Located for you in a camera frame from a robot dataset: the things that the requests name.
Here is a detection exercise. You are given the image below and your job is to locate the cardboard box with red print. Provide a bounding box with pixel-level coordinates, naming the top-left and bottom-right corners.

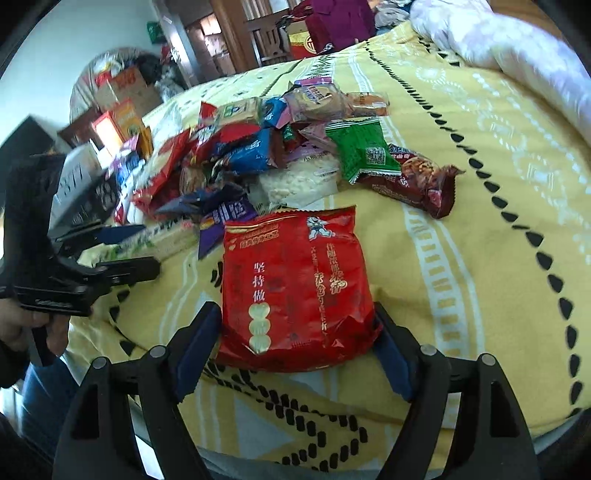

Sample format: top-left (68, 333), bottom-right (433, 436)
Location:
top-left (95, 67), bottom-right (162, 112)

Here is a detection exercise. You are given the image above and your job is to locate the red orange tall carton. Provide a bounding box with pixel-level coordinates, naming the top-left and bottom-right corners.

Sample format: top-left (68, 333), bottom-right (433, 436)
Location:
top-left (92, 99), bottom-right (154, 158)

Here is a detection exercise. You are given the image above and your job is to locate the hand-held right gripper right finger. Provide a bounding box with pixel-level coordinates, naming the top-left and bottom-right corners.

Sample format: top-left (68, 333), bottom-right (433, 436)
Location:
top-left (372, 302), bottom-right (541, 480)

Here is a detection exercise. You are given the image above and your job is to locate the pale floral quilt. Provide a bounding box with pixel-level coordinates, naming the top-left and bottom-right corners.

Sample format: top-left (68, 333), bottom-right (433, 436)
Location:
top-left (410, 0), bottom-right (583, 75)

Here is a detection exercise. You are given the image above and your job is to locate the green white wafer packet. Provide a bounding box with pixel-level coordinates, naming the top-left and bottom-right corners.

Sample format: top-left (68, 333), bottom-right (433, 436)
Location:
top-left (104, 217), bottom-right (200, 259)

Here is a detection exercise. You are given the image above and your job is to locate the person's left hand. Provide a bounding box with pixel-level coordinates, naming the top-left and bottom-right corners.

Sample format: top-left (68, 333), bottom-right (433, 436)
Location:
top-left (0, 298), bottom-right (70, 356)

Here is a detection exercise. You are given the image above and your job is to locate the black shaver box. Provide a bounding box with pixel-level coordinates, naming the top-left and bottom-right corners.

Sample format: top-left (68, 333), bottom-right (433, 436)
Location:
top-left (60, 175), bottom-right (122, 223)

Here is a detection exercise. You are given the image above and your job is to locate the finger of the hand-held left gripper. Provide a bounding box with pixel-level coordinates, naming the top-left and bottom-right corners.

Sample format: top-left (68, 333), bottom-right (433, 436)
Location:
top-left (78, 257), bottom-right (161, 296)
top-left (48, 222), bottom-right (146, 254)

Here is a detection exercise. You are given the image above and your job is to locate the pile of clothes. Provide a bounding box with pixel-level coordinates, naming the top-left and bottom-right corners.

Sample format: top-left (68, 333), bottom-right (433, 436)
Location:
top-left (372, 0), bottom-right (416, 28)

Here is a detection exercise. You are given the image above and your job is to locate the person's left forearm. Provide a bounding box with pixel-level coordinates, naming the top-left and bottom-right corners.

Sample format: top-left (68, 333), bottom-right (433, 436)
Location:
top-left (0, 339), bottom-right (33, 388)

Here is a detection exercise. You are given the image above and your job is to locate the pile of assorted snack packets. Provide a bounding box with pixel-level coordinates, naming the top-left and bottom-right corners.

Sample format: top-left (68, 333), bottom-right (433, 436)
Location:
top-left (113, 78), bottom-right (465, 259)

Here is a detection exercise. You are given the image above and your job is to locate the yellow patterned blanket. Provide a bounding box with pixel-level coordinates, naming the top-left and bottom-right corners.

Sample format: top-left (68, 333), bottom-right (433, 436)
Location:
top-left (65, 21), bottom-right (591, 467)

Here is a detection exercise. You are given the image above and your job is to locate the red gold gift box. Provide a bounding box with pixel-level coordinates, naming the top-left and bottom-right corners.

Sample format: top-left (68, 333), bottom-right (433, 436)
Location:
top-left (287, 23), bottom-right (319, 61)

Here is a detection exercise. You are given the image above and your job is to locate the large red snack packet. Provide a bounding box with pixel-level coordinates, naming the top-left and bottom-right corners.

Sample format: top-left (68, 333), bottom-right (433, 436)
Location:
top-left (215, 206), bottom-right (384, 372)

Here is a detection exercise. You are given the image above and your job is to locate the black flat television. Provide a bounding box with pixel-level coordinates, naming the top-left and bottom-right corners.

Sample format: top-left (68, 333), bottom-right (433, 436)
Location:
top-left (0, 115), bottom-right (58, 160)

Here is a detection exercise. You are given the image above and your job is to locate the pale printed box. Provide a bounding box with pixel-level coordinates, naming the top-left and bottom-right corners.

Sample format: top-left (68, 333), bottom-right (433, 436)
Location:
top-left (50, 145), bottom-right (110, 217)

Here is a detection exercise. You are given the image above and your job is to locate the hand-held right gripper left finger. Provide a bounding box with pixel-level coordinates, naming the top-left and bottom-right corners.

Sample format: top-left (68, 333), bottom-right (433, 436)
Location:
top-left (53, 301), bottom-right (223, 480)

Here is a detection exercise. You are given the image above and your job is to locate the maroon garment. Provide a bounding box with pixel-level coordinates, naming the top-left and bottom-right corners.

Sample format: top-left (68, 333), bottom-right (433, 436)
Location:
top-left (309, 0), bottom-right (377, 51)

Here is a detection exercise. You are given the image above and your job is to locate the wooden chair with carved back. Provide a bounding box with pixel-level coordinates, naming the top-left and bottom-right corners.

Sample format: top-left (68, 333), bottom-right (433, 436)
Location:
top-left (245, 16), bottom-right (294, 68)

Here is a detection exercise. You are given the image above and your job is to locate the person's leg in jeans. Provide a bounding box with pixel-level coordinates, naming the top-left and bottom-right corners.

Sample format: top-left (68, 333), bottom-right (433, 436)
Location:
top-left (18, 355), bottom-right (139, 462)

